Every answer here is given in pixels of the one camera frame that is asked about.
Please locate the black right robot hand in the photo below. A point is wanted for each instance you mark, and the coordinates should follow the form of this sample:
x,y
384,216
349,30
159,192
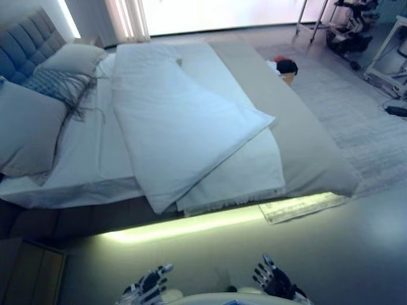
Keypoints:
x,y
274,281

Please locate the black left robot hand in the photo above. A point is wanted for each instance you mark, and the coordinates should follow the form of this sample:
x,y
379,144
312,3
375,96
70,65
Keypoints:
x,y
149,281

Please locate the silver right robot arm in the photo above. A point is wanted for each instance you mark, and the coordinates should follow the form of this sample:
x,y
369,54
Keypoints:
x,y
302,295

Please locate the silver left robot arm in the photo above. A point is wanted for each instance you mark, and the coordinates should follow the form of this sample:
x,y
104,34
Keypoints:
x,y
127,297

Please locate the glowing bed underlight strip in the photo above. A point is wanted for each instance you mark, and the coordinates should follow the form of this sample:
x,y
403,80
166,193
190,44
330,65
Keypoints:
x,y
190,222

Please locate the white fitted bed sheet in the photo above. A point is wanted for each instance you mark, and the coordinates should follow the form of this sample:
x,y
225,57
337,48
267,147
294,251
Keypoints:
x,y
82,159

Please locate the beige bed runner blanket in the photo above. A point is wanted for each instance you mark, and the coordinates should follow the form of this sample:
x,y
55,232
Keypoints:
x,y
295,133

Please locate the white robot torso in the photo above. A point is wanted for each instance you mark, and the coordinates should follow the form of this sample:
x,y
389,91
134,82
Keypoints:
x,y
216,298

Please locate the white fringed throw blanket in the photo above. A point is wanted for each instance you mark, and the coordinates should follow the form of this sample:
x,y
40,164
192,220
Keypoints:
x,y
235,178

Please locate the wooden nightstand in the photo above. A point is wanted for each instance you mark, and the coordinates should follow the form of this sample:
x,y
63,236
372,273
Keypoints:
x,y
30,273

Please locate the white folded duvet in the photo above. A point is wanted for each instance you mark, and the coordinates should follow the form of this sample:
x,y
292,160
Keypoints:
x,y
187,124

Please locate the light grey area rug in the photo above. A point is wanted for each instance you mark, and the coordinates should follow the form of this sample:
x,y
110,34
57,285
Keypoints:
x,y
349,133

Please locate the large grey pillow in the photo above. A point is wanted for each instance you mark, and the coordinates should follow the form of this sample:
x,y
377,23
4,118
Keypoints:
x,y
28,133

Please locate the blue fringed decorative cushion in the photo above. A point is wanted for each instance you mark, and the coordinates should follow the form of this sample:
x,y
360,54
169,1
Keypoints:
x,y
60,85

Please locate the sheer window curtain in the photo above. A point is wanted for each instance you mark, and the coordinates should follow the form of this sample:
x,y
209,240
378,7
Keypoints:
x,y
127,19

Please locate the black and white robot machine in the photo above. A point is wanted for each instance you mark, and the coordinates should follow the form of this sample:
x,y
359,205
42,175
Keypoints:
x,y
351,28

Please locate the grey tufted headboard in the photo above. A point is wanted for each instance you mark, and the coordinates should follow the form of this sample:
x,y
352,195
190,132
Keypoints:
x,y
25,44

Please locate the dark upholstered bed frame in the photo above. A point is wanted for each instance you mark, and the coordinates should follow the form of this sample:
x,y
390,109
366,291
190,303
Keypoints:
x,y
63,219

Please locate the white metal cart frame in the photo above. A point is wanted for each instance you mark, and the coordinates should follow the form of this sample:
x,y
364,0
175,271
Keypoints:
x,y
386,57

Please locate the metal frame stand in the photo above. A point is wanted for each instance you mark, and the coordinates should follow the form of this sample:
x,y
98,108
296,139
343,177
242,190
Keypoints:
x,y
311,19

